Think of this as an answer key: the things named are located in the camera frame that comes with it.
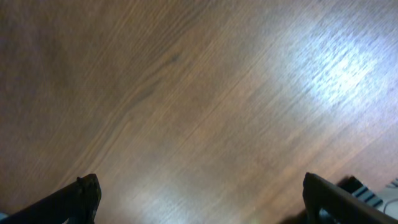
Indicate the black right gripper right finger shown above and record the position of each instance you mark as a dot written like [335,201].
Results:
[328,203]

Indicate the striped white object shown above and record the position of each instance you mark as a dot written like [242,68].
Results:
[385,200]

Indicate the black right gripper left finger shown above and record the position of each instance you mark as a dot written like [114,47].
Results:
[76,203]

